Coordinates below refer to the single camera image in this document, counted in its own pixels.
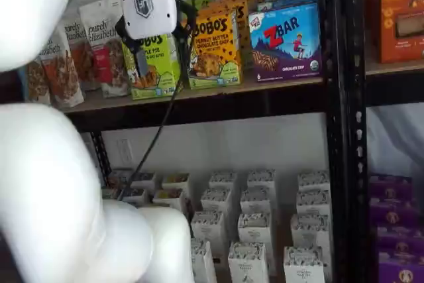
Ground blue label granola box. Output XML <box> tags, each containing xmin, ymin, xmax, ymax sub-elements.
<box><xmin>121</xmin><ymin>187</ymin><xmax>149</xmax><ymax>206</ymax></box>
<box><xmin>131</xmin><ymin>171</ymin><xmax>157</xmax><ymax>191</ymax></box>

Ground black metal shelf rack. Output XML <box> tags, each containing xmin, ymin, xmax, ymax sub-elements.
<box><xmin>344</xmin><ymin>0</ymin><xmax>424</xmax><ymax>283</ymax></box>
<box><xmin>62</xmin><ymin>0</ymin><xmax>347</xmax><ymax>283</ymax></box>

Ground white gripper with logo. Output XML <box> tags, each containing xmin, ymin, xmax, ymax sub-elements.
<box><xmin>115</xmin><ymin>0</ymin><xmax>199</xmax><ymax>77</ymax></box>

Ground white wall power outlet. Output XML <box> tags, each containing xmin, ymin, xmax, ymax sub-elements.
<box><xmin>115</xmin><ymin>139</ymin><xmax>134</xmax><ymax>164</ymax></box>

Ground granola bag with red label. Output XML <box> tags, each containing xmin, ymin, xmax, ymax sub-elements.
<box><xmin>79</xmin><ymin>0</ymin><xmax>131</xmax><ymax>98</ymax></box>

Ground white plastic sheet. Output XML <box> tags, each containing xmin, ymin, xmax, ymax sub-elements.
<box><xmin>366</xmin><ymin>102</ymin><xmax>424</xmax><ymax>178</ymax></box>

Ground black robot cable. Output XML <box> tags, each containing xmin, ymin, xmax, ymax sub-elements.
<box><xmin>114</xmin><ymin>0</ymin><xmax>199</xmax><ymax>201</ymax></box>

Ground white organic pantry box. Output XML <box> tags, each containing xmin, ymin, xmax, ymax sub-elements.
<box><xmin>208</xmin><ymin>170</ymin><xmax>239</xmax><ymax>194</ymax></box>
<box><xmin>227</xmin><ymin>241</ymin><xmax>270</xmax><ymax>283</ymax></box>
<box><xmin>237</xmin><ymin>212</ymin><xmax>276</xmax><ymax>274</ymax></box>
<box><xmin>247</xmin><ymin>169</ymin><xmax>277</xmax><ymax>194</ymax></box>
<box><xmin>284</xmin><ymin>246</ymin><xmax>326</xmax><ymax>283</ymax></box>
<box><xmin>191</xmin><ymin>210</ymin><xmax>229</xmax><ymax>259</ymax></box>
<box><xmin>201</xmin><ymin>188</ymin><xmax>233</xmax><ymax>217</ymax></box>
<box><xmin>240</xmin><ymin>186</ymin><xmax>273</xmax><ymax>216</ymax></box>
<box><xmin>190</xmin><ymin>238</ymin><xmax>219</xmax><ymax>283</ymax></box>
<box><xmin>297</xmin><ymin>170</ymin><xmax>331</xmax><ymax>194</ymax></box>
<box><xmin>290</xmin><ymin>213</ymin><xmax>333</xmax><ymax>277</ymax></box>
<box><xmin>295</xmin><ymin>190</ymin><xmax>331</xmax><ymax>217</ymax></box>

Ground wooden shelf board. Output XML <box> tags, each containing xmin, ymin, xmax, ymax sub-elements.
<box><xmin>61</xmin><ymin>76</ymin><xmax>324</xmax><ymax>113</ymax></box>
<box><xmin>365</xmin><ymin>59</ymin><xmax>424</xmax><ymax>76</ymax></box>

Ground green Bobo's apple pie box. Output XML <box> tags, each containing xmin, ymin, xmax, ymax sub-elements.
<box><xmin>121</xmin><ymin>32</ymin><xmax>183</xmax><ymax>101</ymax></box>
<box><xmin>190</xmin><ymin>0</ymin><xmax>217</xmax><ymax>11</ymax></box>

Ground large orange cereal box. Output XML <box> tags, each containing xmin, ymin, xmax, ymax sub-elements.
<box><xmin>374</xmin><ymin>0</ymin><xmax>424</xmax><ymax>64</ymax></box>

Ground yellow label granola box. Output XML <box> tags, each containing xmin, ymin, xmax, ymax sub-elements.
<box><xmin>152</xmin><ymin>188</ymin><xmax>186</xmax><ymax>213</ymax></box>
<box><xmin>161</xmin><ymin>172</ymin><xmax>192</xmax><ymax>198</ymax></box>

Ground granola bag with orange label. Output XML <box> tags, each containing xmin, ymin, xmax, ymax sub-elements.
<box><xmin>38</xmin><ymin>24</ymin><xmax>85</xmax><ymax>108</ymax></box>

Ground purple snack box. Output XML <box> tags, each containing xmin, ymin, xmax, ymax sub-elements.
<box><xmin>369</xmin><ymin>196</ymin><xmax>419</xmax><ymax>227</ymax></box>
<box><xmin>369</xmin><ymin>173</ymin><xmax>413</xmax><ymax>201</ymax></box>
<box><xmin>377</xmin><ymin>251</ymin><xmax>424</xmax><ymax>283</ymax></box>
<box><xmin>376</xmin><ymin>225</ymin><xmax>424</xmax><ymax>257</ymax></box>

